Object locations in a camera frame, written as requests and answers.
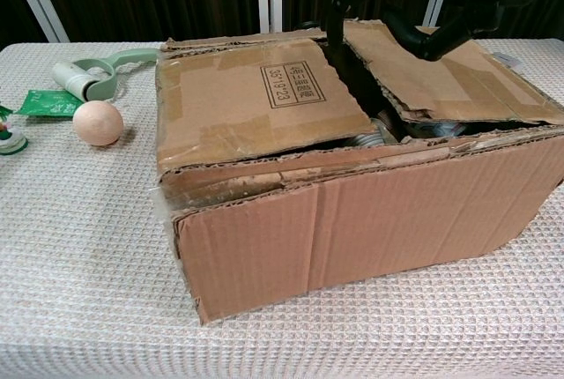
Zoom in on brown cardboard box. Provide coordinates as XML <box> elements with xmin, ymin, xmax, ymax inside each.
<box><xmin>152</xmin><ymin>17</ymin><xmax>564</xmax><ymax>325</ymax></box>

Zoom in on green lint roller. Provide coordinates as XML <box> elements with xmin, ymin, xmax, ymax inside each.
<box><xmin>50</xmin><ymin>48</ymin><xmax>159</xmax><ymax>100</ymax></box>

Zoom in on peach wooden ball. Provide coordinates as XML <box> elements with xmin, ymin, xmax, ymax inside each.
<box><xmin>72</xmin><ymin>100</ymin><xmax>124</xmax><ymax>147</ymax></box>

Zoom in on green foil packet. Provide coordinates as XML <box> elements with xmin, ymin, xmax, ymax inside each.
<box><xmin>17</xmin><ymin>89</ymin><xmax>83</xmax><ymax>119</ymax></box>

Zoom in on beige waffle tablecloth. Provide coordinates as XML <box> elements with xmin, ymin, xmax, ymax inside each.
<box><xmin>0</xmin><ymin>39</ymin><xmax>564</xmax><ymax>379</ymax></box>

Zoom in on small green white figurine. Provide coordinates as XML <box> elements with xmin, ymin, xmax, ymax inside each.
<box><xmin>0</xmin><ymin>103</ymin><xmax>30</xmax><ymax>156</ymax></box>

